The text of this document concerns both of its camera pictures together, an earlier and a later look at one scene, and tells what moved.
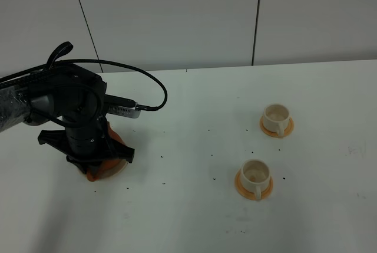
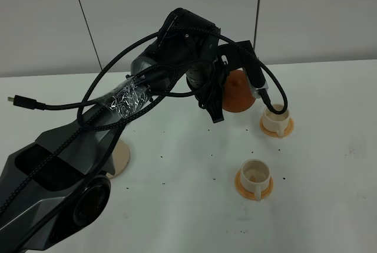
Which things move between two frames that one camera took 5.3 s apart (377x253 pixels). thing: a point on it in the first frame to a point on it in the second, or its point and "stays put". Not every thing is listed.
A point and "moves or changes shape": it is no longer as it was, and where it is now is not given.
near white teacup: (255, 176) stays put
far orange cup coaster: (270, 132) stays put
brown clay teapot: (108, 166) moves or changes shape
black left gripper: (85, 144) to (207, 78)
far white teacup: (275, 117) stays put
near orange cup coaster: (251, 195) stays put
